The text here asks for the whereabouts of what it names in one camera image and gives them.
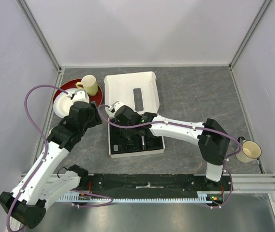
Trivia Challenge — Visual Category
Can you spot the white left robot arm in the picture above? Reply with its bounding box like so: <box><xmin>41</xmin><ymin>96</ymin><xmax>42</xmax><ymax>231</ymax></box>
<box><xmin>0</xmin><ymin>101</ymin><xmax>102</xmax><ymax>229</ymax></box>

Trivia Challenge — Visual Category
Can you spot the dark red round plate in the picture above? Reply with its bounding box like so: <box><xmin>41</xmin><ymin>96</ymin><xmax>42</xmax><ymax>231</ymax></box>
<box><xmin>52</xmin><ymin>79</ymin><xmax>103</xmax><ymax>106</ymax></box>

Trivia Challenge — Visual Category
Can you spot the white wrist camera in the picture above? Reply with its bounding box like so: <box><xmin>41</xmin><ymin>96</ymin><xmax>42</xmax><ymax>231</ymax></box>
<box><xmin>108</xmin><ymin>101</ymin><xmax>125</xmax><ymax>113</ymax></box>
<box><xmin>67</xmin><ymin>88</ymin><xmax>90</xmax><ymax>103</ymax></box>

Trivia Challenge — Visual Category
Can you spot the yellow mug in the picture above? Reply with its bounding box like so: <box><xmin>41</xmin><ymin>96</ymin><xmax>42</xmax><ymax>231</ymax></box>
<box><xmin>75</xmin><ymin>75</ymin><xmax>98</xmax><ymax>96</ymax></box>

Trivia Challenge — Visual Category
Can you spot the cream enamel mug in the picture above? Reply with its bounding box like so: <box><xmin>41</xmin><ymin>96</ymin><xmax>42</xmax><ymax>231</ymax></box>
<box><xmin>236</xmin><ymin>136</ymin><xmax>262</xmax><ymax>163</ymax></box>

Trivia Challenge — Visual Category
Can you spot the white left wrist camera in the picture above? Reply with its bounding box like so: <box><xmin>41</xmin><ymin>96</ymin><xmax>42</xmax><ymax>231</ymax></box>
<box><xmin>67</xmin><ymin>88</ymin><xmax>90</xmax><ymax>103</ymax></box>

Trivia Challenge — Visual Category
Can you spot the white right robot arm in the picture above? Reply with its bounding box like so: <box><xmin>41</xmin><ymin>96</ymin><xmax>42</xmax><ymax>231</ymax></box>
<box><xmin>108</xmin><ymin>102</ymin><xmax>230</xmax><ymax>190</ymax></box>

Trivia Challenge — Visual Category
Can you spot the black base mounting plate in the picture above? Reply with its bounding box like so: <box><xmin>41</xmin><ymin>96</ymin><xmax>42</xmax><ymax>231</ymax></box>
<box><xmin>77</xmin><ymin>174</ymin><xmax>231</xmax><ymax>199</ymax></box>

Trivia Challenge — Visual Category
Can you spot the white round plate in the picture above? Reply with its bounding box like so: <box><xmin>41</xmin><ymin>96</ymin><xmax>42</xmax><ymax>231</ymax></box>
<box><xmin>53</xmin><ymin>89</ymin><xmax>74</xmax><ymax>118</ymax></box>

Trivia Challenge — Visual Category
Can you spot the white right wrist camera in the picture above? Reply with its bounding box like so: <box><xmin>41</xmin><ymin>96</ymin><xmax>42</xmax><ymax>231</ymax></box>
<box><xmin>108</xmin><ymin>101</ymin><xmax>125</xmax><ymax>113</ymax></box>

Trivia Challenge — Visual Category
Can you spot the white cardboard box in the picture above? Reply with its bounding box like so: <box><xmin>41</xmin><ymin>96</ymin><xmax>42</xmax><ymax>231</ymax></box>
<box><xmin>103</xmin><ymin>71</ymin><xmax>166</xmax><ymax>160</ymax></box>

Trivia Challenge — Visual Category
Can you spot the silver black hair clipper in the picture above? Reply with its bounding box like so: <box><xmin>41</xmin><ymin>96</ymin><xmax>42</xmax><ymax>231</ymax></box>
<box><xmin>141</xmin><ymin>136</ymin><xmax>147</xmax><ymax>150</ymax></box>

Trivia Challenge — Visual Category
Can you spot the light blue cable duct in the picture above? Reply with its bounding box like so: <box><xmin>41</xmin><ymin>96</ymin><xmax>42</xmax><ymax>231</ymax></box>
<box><xmin>56</xmin><ymin>190</ymin><xmax>225</xmax><ymax>203</ymax></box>

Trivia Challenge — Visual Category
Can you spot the black plastic tray insert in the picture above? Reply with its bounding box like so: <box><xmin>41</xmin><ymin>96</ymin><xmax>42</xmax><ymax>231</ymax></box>
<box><xmin>108</xmin><ymin>125</ymin><xmax>165</xmax><ymax>158</ymax></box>

